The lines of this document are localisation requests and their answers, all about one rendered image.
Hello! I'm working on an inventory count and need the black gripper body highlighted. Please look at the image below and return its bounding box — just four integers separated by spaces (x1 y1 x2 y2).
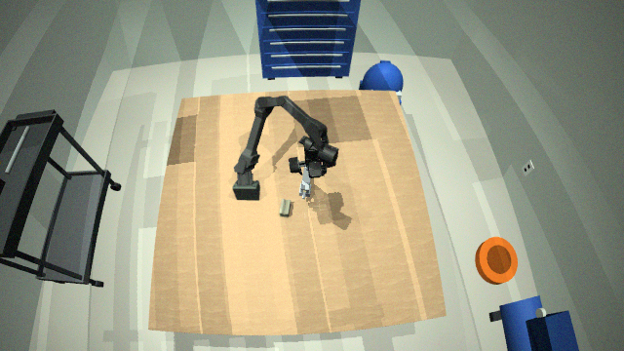
289 153 336 173

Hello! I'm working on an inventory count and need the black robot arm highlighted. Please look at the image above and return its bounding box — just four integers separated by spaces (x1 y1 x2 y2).
233 96 339 186

